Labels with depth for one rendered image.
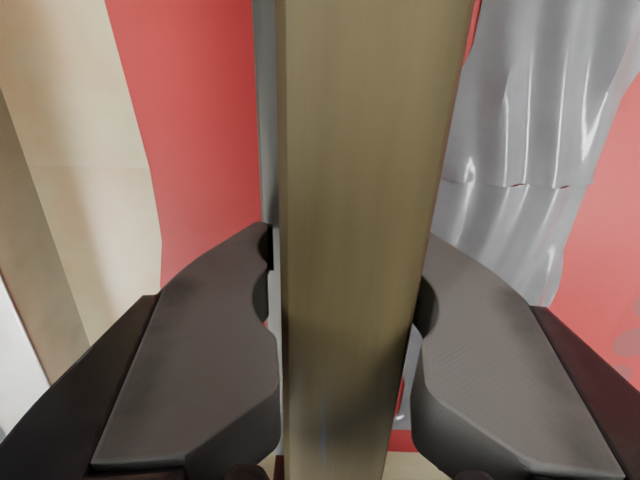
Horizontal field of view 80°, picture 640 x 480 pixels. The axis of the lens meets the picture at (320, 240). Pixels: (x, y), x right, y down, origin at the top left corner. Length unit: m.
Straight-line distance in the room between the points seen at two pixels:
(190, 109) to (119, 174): 0.05
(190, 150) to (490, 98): 0.13
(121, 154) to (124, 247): 0.05
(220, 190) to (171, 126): 0.03
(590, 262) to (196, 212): 0.20
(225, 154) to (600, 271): 0.20
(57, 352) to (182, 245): 0.09
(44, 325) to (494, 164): 0.22
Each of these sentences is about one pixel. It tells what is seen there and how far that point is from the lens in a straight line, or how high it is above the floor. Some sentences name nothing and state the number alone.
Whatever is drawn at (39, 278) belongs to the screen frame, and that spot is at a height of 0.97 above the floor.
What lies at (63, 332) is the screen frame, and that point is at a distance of 0.25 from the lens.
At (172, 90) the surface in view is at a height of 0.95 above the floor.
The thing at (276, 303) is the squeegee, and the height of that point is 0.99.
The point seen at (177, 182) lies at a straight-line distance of 0.19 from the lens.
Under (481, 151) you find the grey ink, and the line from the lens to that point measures 0.18.
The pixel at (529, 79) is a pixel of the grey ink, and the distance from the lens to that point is 0.18.
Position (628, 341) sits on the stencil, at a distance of 0.29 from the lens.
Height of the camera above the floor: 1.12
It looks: 61 degrees down
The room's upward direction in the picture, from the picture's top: 179 degrees counter-clockwise
